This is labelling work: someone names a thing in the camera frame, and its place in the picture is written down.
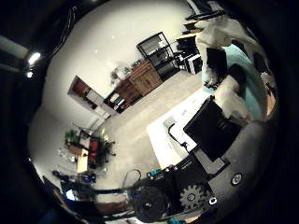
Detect bright ceiling light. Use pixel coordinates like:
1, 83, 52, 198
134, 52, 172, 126
27, 51, 43, 66

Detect teal plush whale toy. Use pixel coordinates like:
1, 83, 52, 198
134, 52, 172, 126
201, 43, 264, 121

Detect white box appliance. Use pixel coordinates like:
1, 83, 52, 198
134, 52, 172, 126
186, 53, 204, 76

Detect wooden cabinet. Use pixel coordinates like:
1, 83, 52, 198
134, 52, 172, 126
115, 60, 164, 106

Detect red cart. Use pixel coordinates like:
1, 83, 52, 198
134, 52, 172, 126
87, 138, 101, 166

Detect black hanging cables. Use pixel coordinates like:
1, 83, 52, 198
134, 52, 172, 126
50, 4, 78, 59

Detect black metal shelf rack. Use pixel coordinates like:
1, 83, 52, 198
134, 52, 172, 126
135, 31, 181, 82

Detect green potted plant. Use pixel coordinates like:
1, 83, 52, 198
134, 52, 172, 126
109, 65, 131, 86

